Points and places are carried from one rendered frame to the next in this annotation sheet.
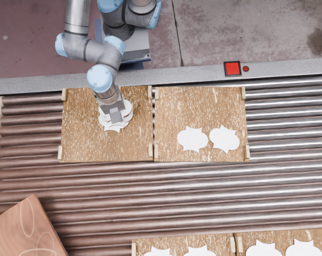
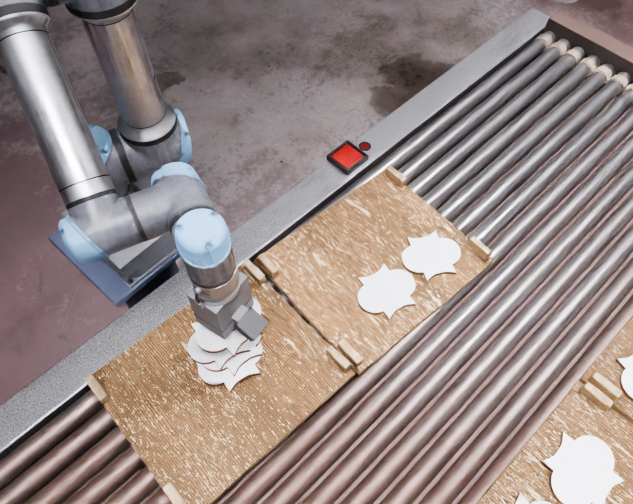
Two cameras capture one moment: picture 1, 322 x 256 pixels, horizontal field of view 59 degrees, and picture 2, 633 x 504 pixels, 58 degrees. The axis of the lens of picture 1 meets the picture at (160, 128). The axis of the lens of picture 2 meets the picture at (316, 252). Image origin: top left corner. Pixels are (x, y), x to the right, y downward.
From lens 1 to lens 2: 40 cm
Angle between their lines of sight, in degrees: 23
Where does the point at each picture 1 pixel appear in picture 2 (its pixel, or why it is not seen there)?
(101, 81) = (215, 232)
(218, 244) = (578, 415)
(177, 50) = not seen: hidden behind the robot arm
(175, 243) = (518, 476)
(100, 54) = (170, 202)
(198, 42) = (222, 208)
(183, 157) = (398, 329)
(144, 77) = not seen: hidden behind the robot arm
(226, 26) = (246, 159)
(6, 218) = not seen: outside the picture
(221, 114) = (392, 225)
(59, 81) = (63, 377)
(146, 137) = (311, 347)
